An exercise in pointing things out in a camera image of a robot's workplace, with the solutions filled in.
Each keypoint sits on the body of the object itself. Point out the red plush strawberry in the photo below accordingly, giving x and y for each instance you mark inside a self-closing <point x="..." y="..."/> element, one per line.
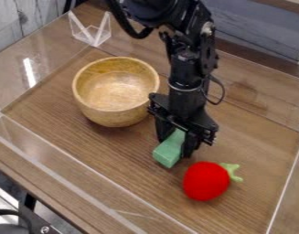
<point x="208" y="179"/>

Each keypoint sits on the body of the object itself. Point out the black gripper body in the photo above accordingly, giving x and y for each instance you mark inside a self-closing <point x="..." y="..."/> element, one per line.
<point x="185" y="103"/>

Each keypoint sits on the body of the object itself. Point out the clear acrylic tray wall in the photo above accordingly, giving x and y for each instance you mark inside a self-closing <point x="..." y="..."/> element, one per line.
<point x="87" y="198"/>

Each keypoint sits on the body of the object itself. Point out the black table leg bracket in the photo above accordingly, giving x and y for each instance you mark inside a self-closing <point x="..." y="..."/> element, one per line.
<point x="39" y="225"/>

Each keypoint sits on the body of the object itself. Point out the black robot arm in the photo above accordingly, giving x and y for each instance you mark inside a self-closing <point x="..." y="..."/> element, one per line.
<point x="186" y="29"/>

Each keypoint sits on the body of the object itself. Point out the green rectangular block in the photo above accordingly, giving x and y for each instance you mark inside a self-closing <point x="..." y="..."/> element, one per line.
<point x="167" y="151"/>

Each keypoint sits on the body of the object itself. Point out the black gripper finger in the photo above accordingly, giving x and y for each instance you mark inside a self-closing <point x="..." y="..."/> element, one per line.
<point x="165" y="127"/>
<point x="193" y="141"/>

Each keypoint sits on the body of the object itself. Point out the clear acrylic corner bracket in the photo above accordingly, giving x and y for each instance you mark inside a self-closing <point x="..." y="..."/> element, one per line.
<point x="91" y="35"/>

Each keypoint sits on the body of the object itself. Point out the brown wooden bowl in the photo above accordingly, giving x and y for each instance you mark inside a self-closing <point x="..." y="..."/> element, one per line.
<point x="111" y="88"/>

